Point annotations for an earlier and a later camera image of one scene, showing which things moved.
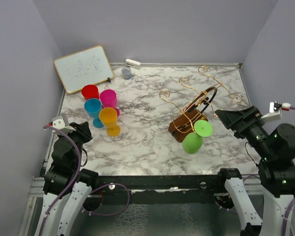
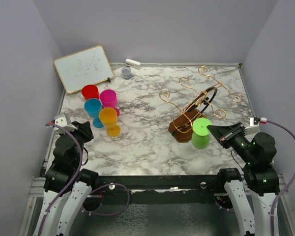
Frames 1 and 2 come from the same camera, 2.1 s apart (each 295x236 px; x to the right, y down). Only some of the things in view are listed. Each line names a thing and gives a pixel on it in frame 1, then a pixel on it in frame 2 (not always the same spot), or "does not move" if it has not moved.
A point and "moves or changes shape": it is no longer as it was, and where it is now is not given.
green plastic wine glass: [192, 141] moves or changes shape
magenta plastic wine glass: [108, 98] does not move
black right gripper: [235, 119] -> [219, 131]
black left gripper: [82, 129] does not move
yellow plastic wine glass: [108, 116] does not move
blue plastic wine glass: [93, 107] does not move
